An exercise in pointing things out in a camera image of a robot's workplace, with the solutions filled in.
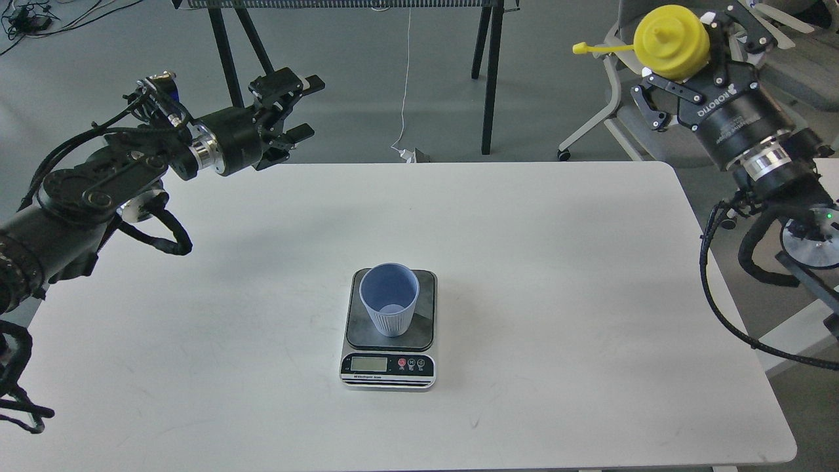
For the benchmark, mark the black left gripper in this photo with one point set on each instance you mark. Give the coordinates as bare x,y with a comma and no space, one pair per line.
234,138

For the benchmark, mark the white power adapter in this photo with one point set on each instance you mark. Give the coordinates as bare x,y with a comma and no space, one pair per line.
413,156

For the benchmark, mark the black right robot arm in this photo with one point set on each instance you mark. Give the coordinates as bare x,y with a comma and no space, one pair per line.
794,234

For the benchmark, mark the digital kitchen scale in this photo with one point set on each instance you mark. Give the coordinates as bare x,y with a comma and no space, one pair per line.
371,360

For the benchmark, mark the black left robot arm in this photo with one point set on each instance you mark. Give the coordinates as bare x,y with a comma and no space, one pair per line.
108,179

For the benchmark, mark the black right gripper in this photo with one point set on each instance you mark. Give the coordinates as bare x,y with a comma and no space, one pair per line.
728,119

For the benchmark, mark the blue plastic cup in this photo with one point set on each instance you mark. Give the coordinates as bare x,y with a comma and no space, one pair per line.
389,293

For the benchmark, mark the yellow squeeze bottle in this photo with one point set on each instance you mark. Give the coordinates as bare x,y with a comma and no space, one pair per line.
670,41

